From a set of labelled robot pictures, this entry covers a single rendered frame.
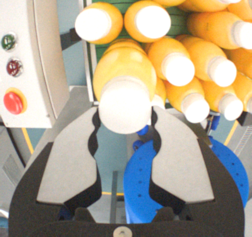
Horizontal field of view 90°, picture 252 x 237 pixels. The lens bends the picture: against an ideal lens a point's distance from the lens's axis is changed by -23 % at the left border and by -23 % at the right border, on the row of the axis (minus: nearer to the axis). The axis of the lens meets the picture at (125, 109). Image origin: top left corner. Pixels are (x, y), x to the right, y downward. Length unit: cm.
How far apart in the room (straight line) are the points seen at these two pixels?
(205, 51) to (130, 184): 26
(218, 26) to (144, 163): 29
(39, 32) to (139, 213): 31
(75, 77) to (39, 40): 121
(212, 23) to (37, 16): 25
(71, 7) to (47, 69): 113
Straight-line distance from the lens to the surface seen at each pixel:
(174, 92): 26
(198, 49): 26
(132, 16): 22
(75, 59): 137
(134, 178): 33
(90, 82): 32
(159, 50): 23
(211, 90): 29
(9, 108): 25
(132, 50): 17
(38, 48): 23
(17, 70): 22
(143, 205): 30
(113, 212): 184
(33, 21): 22
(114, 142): 175
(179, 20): 39
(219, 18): 27
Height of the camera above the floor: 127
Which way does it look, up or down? 58 degrees down
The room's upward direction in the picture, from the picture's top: 179 degrees counter-clockwise
